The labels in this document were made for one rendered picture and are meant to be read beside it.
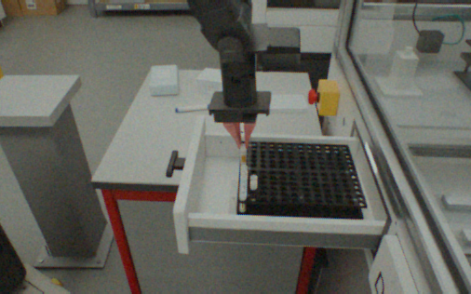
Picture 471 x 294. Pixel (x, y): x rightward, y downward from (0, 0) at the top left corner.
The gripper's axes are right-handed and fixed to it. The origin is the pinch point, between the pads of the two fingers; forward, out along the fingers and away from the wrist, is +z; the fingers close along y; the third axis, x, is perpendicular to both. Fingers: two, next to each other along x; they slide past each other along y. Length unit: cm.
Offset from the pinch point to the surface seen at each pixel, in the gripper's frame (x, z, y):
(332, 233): -12.7, 9.1, 15.9
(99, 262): 33, 88, -71
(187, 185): -10.3, 1.6, -8.4
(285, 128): 34.6, 19.2, 7.0
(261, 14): 79, 0, -3
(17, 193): 69, 84, -133
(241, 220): -13.6, 5.8, 0.9
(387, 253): -19.3, 5.2, 22.8
